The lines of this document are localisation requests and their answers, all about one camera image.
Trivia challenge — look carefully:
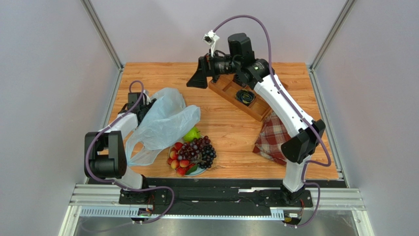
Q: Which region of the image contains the green fake apple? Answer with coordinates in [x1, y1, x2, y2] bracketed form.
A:
[183, 127, 201, 142]

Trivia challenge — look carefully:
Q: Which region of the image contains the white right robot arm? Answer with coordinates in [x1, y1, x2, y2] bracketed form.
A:
[186, 31, 326, 197]

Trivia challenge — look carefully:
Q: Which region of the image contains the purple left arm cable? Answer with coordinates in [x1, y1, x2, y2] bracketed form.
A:
[80, 80, 176, 234]

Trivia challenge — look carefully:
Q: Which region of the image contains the cream blue ceramic plate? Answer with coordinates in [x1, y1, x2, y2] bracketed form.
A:
[180, 139, 214, 177]

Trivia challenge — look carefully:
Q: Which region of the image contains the wooden compartment tray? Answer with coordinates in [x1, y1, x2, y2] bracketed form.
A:
[208, 75, 272, 121]

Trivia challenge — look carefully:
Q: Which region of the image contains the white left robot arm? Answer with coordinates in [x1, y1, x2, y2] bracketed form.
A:
[84, 91, 156, 191]

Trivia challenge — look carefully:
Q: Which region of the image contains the red fake cherry bunch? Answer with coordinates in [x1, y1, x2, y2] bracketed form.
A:
[167, 142, 199, 177]

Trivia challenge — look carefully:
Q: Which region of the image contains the light blue plastic bag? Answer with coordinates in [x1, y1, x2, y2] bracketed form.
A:
[125, 88, 201, 167]

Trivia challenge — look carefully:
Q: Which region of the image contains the dark fake grape bunch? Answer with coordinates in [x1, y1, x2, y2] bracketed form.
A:
[198, 145, 217, 169]

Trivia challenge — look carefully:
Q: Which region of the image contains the red purple fake grape bunch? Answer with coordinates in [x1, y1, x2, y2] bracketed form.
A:
[185, 136, 212, 163]

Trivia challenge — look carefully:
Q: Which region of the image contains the red plaid folded cloth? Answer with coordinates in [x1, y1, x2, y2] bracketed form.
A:
[253, 112, 291, 166]

